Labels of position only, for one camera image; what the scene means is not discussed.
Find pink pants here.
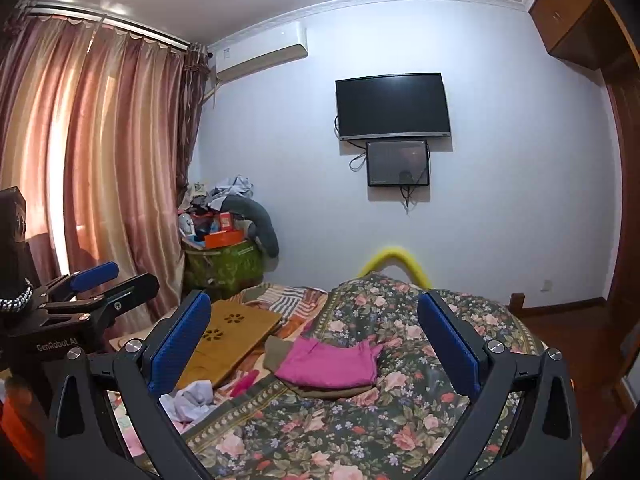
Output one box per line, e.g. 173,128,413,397
274,338,384,390

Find white crumpled cloth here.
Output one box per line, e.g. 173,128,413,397
160,380,216,425

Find orange box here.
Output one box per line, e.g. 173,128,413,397
204,230,245,249

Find floral green bed cover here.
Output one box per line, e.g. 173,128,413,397
106,271,547,480

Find pink striped curtain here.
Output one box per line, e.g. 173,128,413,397
1,13,209,335

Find grey plush pillow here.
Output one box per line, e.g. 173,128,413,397
221,195,280,259

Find olive green pants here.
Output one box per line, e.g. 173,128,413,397
264,336,383,399

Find striped folded cloth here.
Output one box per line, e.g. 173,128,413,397
240,283,328,323

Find yellow foam tube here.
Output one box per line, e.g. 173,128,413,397
358,246,433,289

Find white air conditioner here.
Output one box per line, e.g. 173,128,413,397
213,22,308,84

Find wooden wardrobe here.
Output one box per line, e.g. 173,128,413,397
523,0,639,324

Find small black wall monitor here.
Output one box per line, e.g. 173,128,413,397
366,140,430,188

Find black wall television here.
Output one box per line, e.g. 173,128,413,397
335,73,451,140

